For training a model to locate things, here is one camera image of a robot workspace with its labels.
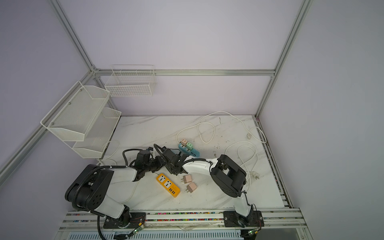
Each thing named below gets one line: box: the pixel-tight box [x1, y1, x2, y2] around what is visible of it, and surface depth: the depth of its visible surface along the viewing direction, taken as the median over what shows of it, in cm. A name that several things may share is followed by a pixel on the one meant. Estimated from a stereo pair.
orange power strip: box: [156, 173, 181, 198], surface depth 85 cm
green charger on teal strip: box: [186, 142, 193, 150], surface depth 97 cm
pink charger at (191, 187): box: [185, 182, 197, 193], surface depth 84 cm
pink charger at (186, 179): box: [180, 174, 192, 184], surface depth 88 cm
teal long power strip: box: [178, 143, 200, 158], surface depth 99 cm
